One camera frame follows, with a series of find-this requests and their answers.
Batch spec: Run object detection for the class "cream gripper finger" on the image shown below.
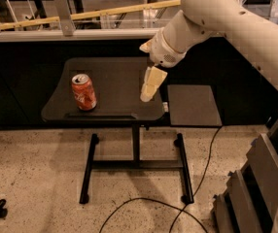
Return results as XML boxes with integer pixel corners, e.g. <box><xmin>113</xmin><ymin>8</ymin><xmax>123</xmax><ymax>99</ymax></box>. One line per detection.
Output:
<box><xmin>140</xmin><ymin>66</ymin><xmax>167</xmax><ymax>102</ymax></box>
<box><xmin>139</xmin><ymin>40</ymin><xmax>152</xmax><ymax>53</ymax></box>

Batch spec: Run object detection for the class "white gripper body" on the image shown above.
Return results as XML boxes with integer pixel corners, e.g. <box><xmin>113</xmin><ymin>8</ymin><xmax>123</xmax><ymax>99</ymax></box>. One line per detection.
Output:
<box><xmin>150</xmin><ymin>27</ymin><xmax>187</xmax><ymax>68</ymax></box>

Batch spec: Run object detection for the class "red soda can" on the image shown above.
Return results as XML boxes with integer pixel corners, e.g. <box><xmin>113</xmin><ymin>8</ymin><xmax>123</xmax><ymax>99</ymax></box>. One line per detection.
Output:
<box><xmin>71</xmin><ymin>74</ymin><xmax>97</xmax><ymax>111</ymax></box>

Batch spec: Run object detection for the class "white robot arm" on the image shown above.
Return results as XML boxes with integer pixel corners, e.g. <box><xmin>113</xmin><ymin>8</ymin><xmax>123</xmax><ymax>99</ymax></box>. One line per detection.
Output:
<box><xmin>140</xmin><ymin>0</ymin><xmax>278</xmax><ymax>102</ymax></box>

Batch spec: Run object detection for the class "black adjustable laptop table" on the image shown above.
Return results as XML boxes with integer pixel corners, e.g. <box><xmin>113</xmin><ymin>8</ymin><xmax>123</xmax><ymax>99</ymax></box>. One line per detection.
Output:
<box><xmin>41</xmin><ymin>57</ymin><xmax>193</xmax><ymax>205</ymax></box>

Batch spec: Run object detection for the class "black side table panel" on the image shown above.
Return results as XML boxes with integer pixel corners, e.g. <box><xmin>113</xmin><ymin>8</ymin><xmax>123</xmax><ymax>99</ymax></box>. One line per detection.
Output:
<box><xmin>167</xmin><ymin>84</ymin><xmax>222</xmax><ymax>127</ymax></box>

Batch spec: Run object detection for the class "wooden handrail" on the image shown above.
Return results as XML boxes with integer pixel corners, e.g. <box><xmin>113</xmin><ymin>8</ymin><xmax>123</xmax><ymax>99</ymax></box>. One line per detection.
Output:
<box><xmin>0</xmin><ymin>0</ymin><xmax>181</xmax><ymax>30</ymax></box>

